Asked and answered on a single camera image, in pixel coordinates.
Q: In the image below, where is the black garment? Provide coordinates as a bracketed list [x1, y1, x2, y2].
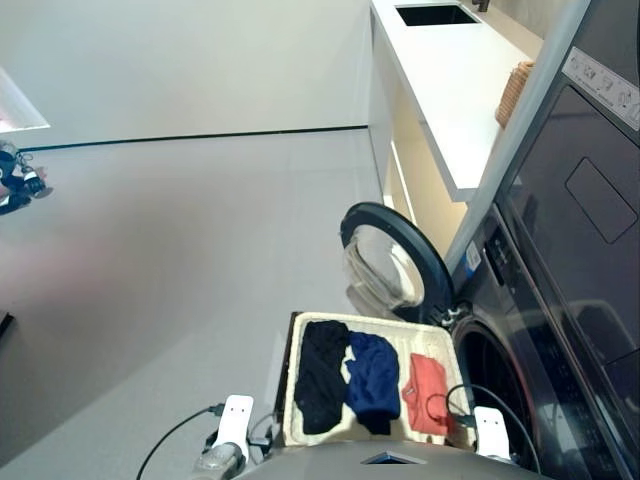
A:
[293, 320, 351, 435]

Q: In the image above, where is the navy blue garment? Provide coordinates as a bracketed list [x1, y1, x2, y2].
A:
[342, 330, 402, 435]

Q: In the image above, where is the red garment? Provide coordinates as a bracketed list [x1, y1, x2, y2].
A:
[401, 352, 454, 436]

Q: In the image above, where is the pale woven laundry basket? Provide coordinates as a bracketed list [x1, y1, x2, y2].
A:
[282, 310, 481, 449]

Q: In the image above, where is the brown woven basket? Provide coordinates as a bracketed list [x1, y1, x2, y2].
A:
[494, 60, 536, 129]

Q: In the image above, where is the round glass washer door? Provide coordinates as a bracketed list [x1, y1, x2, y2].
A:
[339, 201, 456, 326]

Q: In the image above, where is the blue white washer sticker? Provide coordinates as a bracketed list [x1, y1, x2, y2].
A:
[462, 242, 481, 279]

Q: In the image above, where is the grey robot torso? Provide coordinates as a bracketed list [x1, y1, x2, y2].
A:
[244, 439, 551, 480]

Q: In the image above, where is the black sink basin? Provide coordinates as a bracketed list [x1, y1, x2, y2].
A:
[393, 3, 482, 27]

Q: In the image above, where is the dark glossy stacked dryer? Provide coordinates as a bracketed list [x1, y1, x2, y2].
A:
[469, 0, 640, 371]

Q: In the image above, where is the black white distant equipment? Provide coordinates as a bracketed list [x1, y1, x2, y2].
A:
[0, 139, 55, 216]

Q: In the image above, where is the white warning label sticker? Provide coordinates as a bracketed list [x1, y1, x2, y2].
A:
[563, 47, 640, 132]

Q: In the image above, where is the white flat platform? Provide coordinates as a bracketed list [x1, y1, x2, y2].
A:
[0, 67, 51, 135]

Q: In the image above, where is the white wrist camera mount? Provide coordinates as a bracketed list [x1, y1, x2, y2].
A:
[215, 394, 255, 464]
[472, 405, 511, 461]

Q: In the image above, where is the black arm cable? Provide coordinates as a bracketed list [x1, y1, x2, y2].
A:
[427, 383, 544, 474]
[135, 403, 229, 480]

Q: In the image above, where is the thin grey wrist cable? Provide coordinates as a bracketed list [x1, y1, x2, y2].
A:
[247, 413, 275, 451]

